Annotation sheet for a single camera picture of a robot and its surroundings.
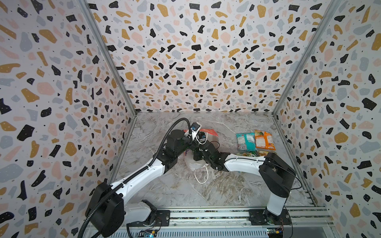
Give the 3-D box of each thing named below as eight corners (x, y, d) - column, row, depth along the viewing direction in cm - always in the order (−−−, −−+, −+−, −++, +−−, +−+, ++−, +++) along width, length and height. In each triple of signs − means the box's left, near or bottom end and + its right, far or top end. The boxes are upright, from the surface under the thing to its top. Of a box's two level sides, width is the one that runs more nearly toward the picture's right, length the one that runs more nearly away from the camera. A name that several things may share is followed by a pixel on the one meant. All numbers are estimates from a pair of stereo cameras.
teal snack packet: (238, 152, 102) (239, 149, 99) (235, 135, 111) (236, 132, 108) (257, 152, 102) (259, 149, 99) (253, 135, 111) (254, 132, 109)
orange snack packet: (255, 148, 103) (257, 145, 101) (253, 132, 112) (255, 129, 109) (273, 150, 102) (275, 147, 100) (270, 134, 111) (272, 131, 108)
